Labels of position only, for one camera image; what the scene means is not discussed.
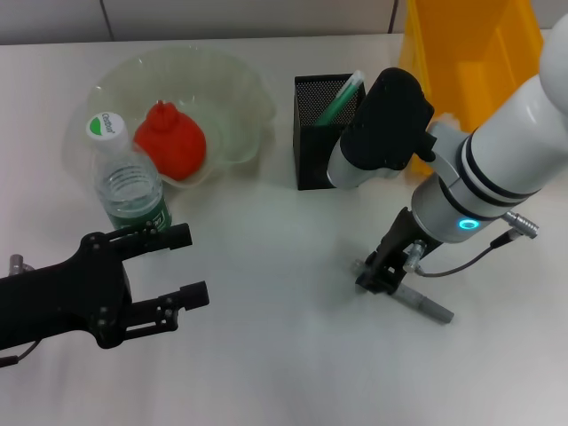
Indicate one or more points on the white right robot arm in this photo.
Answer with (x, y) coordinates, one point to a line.
(497, 155)

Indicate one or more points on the grey marker pen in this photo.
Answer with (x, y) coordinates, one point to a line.
(428, 308)

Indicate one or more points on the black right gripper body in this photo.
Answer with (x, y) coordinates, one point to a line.
(401, 248)

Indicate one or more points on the yellow plastic bin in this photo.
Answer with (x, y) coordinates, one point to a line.
(483, 53)

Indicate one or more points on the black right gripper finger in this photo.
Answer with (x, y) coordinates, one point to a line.
(372, 261)
(377, 284)

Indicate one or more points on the black mesh pen holder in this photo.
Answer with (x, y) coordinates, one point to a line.
(310, 151)

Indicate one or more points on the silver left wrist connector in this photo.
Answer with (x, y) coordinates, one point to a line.
(18, 264)

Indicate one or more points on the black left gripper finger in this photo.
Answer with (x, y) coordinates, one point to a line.
(191, 296)
(171, 236)

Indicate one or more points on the pale green glass fruit bowl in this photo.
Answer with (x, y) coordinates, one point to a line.
(231, 106)

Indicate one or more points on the clear green-label water bottle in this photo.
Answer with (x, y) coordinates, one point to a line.
(133, 197)

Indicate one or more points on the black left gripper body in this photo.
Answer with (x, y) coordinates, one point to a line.
(66, 295)

